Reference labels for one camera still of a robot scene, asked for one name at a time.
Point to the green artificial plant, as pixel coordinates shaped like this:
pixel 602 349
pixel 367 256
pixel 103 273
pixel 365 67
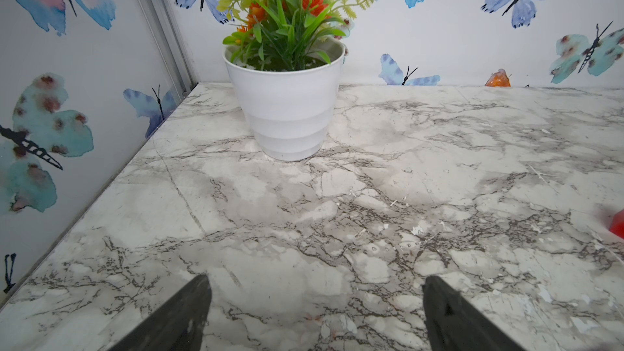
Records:
pixel 286 35

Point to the red lego brick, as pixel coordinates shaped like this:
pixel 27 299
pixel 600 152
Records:
pixel 617 224

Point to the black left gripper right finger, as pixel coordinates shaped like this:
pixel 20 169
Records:
pixel 453 324

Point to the white flower pot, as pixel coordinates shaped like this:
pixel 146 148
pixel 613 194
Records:
pixel 289 112

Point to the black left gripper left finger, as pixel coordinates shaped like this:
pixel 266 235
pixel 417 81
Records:
pixel 177 325

